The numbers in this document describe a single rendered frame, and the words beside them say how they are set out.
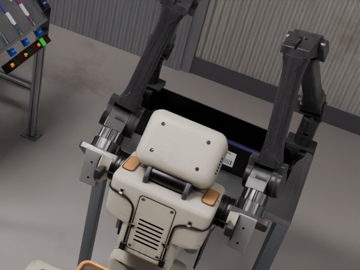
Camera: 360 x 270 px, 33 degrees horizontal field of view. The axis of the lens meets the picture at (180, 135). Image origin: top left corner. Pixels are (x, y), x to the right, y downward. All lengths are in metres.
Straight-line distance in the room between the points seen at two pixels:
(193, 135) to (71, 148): 1.86
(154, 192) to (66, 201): 1.52
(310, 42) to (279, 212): 0.67
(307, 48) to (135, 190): 0.56
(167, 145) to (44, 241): 1.41
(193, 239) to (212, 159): 0.21
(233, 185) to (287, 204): 0.19
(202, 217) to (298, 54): 0.47
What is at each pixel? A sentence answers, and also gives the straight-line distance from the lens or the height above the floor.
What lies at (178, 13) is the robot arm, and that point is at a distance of 1.63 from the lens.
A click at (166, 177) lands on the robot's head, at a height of 1.12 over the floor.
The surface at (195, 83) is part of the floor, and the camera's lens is 4.11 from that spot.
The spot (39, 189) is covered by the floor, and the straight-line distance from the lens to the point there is 3.08.
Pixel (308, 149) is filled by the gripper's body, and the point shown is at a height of 0.98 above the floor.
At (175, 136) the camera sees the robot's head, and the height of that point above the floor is 1.21.
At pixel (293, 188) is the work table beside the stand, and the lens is 2.18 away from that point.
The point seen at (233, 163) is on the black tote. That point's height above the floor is 0.84.
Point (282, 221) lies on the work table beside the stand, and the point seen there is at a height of 0.79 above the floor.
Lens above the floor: 2.11
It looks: 36 degrees down
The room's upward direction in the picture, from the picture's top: 16 degrees clockwise
